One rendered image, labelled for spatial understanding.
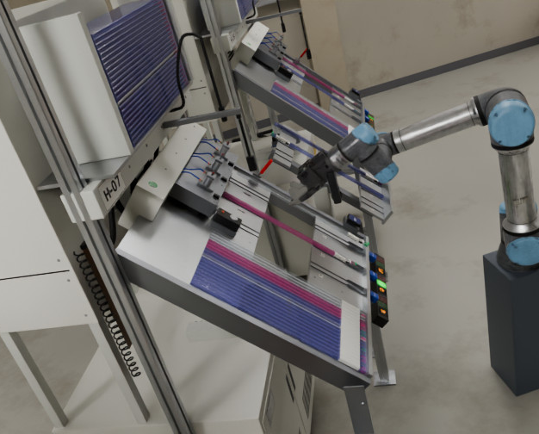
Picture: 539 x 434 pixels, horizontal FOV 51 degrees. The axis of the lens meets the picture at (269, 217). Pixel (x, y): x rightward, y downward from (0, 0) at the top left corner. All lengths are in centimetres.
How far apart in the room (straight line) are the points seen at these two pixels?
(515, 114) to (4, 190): 131
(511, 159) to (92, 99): 115
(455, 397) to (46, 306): 158
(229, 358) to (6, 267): 73
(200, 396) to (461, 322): 139
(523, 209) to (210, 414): 109
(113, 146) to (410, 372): 165
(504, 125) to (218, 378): 110
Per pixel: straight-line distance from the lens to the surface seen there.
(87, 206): 128
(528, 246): 189
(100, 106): 134
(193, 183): 164
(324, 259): 180
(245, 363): 181
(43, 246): 145
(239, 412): 168
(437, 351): 262
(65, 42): 132
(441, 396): 244
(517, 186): 181
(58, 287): 151
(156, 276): 138
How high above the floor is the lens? 180
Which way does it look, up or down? 28 degrees down
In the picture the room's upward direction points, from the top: 15 degrees counter-clockwise
